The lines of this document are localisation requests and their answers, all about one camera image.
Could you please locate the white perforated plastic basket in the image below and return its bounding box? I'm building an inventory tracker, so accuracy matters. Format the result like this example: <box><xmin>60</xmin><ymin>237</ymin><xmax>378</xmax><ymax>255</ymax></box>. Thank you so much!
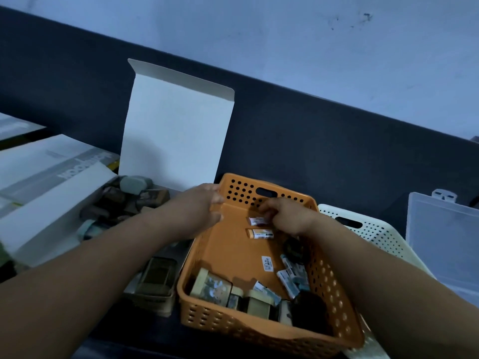
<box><xmin>318</xmin><ymin>203</ymin><xmax>437</xmax><ymax>359</ymax></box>

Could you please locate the orange plastic basket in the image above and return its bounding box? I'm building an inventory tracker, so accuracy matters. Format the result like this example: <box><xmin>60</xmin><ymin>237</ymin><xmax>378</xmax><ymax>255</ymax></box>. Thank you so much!
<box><xmin>176</xmin><ymin>173</ymin><xmax>366</xmax><ymax>359</ymax></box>

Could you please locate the person's right forearm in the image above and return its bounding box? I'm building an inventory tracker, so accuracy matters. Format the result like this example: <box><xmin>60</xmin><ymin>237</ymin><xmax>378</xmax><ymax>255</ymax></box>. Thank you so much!
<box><xmin>306</xmin><ymin>216</ymin><xmax>479</xmax><ymax>359</ymax></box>

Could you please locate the white cardboard box open lid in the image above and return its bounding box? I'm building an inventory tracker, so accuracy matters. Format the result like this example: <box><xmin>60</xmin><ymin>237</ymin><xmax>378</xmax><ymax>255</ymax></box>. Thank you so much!
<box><xmin>0</xmin><ymin>58</ymin><xmax>236</xmax><ymax>318</ymax></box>

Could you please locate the person's left hand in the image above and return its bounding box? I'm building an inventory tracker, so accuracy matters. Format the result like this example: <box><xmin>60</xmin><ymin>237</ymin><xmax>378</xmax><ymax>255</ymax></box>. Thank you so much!
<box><xmin>159</xmin><ymin>182</ymin><xmax>225</xmax><ymax>242</ymax></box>

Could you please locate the person's left forearm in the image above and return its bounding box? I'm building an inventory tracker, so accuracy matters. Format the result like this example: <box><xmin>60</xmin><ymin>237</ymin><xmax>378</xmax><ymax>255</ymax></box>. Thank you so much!
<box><xmin>0</xmin><ymin>209</ymin><xmax>180</xmax><ymax>359</ymax></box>

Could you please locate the wide black shelf back panel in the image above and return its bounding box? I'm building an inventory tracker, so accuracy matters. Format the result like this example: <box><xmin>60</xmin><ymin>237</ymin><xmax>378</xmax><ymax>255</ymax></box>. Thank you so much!
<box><xmin>0</xmin><ymin>6</ymin><xmax>479</xmax><ymax>236</ymax></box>

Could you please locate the clear plastic organizer case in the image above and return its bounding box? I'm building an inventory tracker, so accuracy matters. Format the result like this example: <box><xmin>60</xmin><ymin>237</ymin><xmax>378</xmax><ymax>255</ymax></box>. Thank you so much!
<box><xmin>405</xmin><ymin>188</ymin><xmax>479</xmax><ymax>307</ymax></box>

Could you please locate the person's right hand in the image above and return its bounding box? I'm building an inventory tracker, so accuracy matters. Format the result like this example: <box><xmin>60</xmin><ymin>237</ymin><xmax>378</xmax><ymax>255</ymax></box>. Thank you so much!
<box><xmin>258</xmin><ymin>197</ymin><xmax>322</xmax><ymax>238</ymax></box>

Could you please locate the white flat notebook package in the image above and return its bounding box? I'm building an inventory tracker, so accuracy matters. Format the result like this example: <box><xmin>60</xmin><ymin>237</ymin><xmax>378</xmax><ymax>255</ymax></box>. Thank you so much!
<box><xmin>0</xmin><ymin>112</ymin><xmax>46</xmax><ymax>142</ymax></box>

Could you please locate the white grey-banded notebook package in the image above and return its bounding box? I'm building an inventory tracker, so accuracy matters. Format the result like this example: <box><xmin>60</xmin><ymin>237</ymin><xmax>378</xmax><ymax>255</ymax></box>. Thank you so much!
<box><xmin>0</xmin><ymin>134</ymin><xmax>120</xmax><ymax>217</ymax></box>

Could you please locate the pile of small tubes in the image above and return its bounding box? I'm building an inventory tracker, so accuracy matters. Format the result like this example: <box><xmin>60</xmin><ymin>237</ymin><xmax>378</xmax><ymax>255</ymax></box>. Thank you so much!
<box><xmin>252</xmin><ymin>254</ymin><xmax>311</xmax><ymax>307</ymax></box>

